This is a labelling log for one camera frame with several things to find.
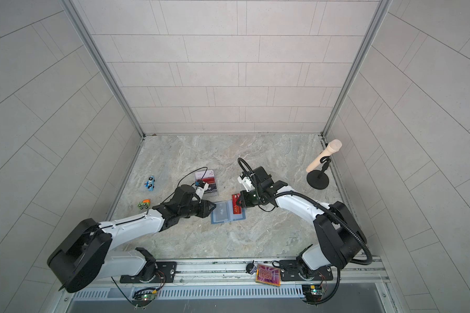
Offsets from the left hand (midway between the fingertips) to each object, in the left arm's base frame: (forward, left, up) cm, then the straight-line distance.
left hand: (219, 204), depth 85 cm
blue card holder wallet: (-2, -1, -3) cm, 4 cm away
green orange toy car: (+1, +34, -2) cm, 34 cm away
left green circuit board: (-33, +23, -1) cm, 40 cm away
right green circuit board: (-31, -36, -4) cm, 47 cm away
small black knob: (-24, -14, +1) cm, 28 cm away
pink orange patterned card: (-26, -20, -1) cm, 32 cm away
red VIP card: (-3, -8, +2) cm, 9 cm away
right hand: (-1, -8, +3) cm, 8 cm away
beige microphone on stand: (+14, -47, -2) cm, 49 cm away
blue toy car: (+11, +35, -2) cm, 37 cm away
